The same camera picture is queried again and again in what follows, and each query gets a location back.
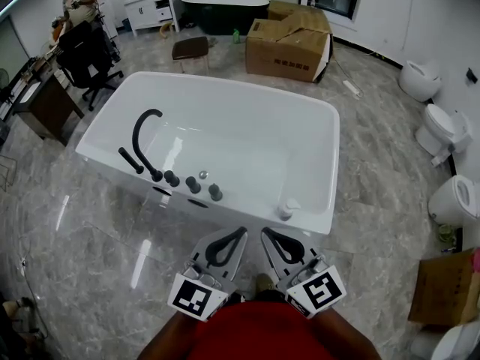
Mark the ceiling light strip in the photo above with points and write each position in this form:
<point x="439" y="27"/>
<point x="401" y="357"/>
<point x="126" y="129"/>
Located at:
<point x="15" y="1"/>

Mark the blue waste bin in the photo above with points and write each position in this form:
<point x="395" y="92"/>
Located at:
<point x="126" y="24"/>

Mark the green bottle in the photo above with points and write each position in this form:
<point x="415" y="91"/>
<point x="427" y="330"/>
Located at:
<point x="236" y="36"/>

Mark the black office chair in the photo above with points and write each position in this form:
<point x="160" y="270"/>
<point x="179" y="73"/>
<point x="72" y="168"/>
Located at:
<point x="84" y="58"/>

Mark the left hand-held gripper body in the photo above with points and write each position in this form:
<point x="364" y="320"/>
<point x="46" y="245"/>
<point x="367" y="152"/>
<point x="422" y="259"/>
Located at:
<point x="195" y="298"/>

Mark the large open cardboard box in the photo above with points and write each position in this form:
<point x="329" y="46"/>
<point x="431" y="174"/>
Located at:
<point x="281" y="58"/>

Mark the person's tan shoe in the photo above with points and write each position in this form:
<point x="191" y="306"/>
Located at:
<point x="265" y="283"/>

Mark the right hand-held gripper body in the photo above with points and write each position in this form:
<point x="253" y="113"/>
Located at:
<point x="320" y="291"/>

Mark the black wall fixture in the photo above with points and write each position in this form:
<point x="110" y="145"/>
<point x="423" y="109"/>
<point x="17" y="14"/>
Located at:
<point x="471" y="74"/>

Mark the dark green oval bathtub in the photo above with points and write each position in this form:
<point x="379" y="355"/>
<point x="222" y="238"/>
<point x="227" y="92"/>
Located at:
<point x="225" y="13"/>

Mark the black hand shower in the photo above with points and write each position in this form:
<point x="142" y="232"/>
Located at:
<point x="131" y="161"/>

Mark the white vanity cabinet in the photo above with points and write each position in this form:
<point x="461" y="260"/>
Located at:
<point x="144" y="11"/>

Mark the small white bottle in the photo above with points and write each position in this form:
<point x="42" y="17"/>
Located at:
<point x="287" y="209"/>

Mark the dark wooden desk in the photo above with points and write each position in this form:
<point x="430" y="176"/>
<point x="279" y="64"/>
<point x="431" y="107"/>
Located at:
<point x="48" y="107"/>

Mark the white power strip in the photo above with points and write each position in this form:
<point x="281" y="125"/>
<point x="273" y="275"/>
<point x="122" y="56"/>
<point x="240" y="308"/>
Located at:
<point x="351" y="87"/>

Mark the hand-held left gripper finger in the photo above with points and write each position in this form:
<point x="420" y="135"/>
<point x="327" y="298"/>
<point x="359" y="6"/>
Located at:
<point x="236" y="257"/>
<point x="200" y="249"/>

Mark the person's right forearm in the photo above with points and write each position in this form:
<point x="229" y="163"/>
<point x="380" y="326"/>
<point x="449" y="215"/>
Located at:
<point x="348" y="338"/>

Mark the black curved faucet spout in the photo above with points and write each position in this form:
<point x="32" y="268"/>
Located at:
<point x="137" y="141"/>

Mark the green slippers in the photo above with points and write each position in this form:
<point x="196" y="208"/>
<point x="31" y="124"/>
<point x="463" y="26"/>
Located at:
<point x="446" y="233"/>

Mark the standing fan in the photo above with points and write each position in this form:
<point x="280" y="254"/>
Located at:
<point x="3" y="77"/>

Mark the white round toilet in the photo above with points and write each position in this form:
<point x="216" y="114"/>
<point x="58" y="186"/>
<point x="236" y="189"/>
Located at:
<point x="418" y="83"/>

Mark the brown stool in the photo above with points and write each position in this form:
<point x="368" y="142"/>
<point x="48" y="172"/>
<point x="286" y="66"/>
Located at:
<point x="190" y="48"/>

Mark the white rectangular bathtub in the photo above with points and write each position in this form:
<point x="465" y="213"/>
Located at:
<point x="243" y="133"/>

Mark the white toilet with tank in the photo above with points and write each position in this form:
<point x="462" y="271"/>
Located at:
<point x="435" y="129"/>

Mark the cardboard box with pink tape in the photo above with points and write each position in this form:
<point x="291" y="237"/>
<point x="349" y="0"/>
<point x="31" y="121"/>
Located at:
<point x="442" y="291"/>

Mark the person's red shirt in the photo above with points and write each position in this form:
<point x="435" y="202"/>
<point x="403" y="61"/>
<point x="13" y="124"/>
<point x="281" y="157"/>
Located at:
<point x="258" y="336"/>

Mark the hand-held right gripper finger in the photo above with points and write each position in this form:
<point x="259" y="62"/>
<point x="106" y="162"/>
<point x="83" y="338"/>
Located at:
<point x="305" y="251"/>
<point x="279" y="263"/>

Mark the black faucet knob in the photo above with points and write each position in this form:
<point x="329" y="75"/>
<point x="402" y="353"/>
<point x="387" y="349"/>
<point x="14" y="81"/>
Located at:
<point x="215" y="192"/>
<point x="171" y="178"/>
<point x="192" y="184"/>

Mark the person's left forearm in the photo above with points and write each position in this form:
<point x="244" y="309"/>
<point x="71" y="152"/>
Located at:
<point x="165" y="341"/>

